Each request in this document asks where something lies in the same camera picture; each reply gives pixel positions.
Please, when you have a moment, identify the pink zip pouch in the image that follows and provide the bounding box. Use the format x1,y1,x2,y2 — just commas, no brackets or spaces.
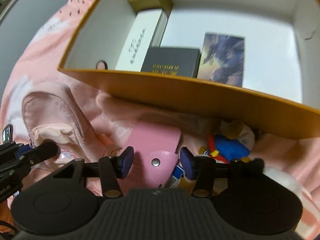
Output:
21,84,100,164

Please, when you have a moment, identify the white long box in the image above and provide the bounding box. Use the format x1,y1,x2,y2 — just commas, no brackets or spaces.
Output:
115,9,168,72

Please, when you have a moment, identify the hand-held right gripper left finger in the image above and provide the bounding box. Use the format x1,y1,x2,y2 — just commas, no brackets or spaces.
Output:
51,146,135,198

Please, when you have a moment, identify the blue and white hang tag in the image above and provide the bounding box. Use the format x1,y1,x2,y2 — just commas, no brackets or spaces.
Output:
167,165,184,188

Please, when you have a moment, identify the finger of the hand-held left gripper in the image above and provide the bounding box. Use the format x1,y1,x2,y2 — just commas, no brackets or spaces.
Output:
19,142,60,165
1,124,13,144

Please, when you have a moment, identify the illustrated purple card box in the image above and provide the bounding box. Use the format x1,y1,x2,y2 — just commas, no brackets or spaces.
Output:
196,32,245,87

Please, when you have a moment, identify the orange cardboard box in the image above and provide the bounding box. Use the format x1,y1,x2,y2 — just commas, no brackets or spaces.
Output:
57,0,320,140

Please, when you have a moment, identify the black gift box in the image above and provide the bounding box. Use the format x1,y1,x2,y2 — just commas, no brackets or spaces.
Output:
140,47,202,78

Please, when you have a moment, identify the pink cloud print blanket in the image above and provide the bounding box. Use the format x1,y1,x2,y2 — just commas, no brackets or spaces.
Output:
0,0,320,240

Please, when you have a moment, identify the white plush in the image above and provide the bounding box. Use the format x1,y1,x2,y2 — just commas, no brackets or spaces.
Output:
262,165,303,200

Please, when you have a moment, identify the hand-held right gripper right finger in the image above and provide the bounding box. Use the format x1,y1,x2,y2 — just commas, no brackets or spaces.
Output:
180,147,265,197

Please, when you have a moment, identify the pink snap wallet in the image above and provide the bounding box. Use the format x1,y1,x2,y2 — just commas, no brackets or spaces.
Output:
125,127,182,188

